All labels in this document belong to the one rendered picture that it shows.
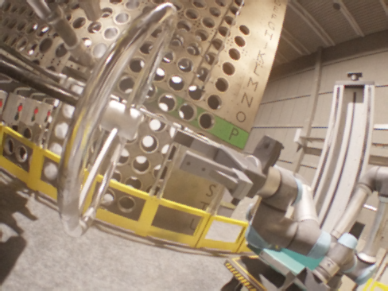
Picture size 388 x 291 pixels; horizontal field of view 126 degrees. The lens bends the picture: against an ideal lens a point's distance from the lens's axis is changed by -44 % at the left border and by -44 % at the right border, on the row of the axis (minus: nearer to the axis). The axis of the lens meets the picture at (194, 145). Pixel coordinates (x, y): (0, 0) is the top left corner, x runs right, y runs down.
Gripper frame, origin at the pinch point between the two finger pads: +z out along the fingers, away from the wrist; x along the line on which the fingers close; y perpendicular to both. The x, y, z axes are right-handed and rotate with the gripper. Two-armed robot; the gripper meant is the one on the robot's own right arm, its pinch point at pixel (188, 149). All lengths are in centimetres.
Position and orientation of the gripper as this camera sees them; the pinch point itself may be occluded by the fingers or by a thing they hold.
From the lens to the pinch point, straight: 31.2
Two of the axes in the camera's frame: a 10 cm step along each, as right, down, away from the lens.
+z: -8.8, -3.8, -3.0
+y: -4.5, 8.7, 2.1
